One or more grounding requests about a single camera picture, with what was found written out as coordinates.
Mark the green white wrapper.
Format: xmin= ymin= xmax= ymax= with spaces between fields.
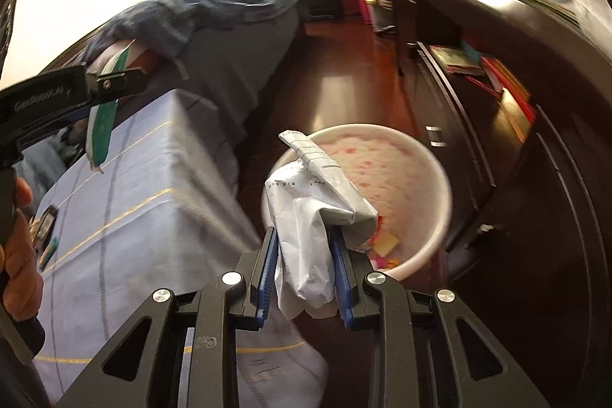
xmin=87 ymin=45 xmax=137 ymax=172

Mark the pink dotted waste bin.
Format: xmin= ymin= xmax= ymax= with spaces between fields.
xmin=260 ymin=124 xmax=452 ymax=282

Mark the dark packet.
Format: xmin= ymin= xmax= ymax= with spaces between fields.
xmin=37 ymin=206 xmax=59 ymax=242

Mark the white paper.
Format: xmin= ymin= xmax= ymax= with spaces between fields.
xmin=262 ymin=130 xmax=379 ymax=320

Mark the yellow box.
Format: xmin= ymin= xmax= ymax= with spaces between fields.
xmin=373 ymin=232 xmax=400 ymax=256

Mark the bed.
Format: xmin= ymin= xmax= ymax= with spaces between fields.
xmin=72 ymin=0 xmax=311 ymax=132

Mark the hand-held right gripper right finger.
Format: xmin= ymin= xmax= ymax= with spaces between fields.
xmin=330 ymin=226 xmax=550 ymax=408

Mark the framed book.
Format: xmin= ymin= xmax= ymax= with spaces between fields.
xmin=429 ymin=45 xmax=486 ymax=76

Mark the person's left hand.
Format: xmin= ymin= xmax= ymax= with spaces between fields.
xmin=0 ymin=176 xmax=45 ymax=318

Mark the pink container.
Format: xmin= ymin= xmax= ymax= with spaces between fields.
xmin=356 ymin=0 xmax=378 ymax=24

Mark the red folder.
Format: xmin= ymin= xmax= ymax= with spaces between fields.
xmin=480 ymin=57 xmax=536 ymax=141

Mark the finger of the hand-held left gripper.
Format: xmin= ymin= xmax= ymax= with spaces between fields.
xmin=85 ymin=68 xmax=149 ymax=105

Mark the blue patterned duvet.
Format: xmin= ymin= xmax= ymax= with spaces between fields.
xmin=93 ymin=0 xmax=311 ymax=60

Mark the dark wooden dresser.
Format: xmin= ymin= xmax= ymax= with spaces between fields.
xmin=382 ymin=0 xmax=612 ymax=408

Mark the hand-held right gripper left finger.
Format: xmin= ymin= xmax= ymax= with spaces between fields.
xmin=55 ymin=225 xmax=280 ymax=408

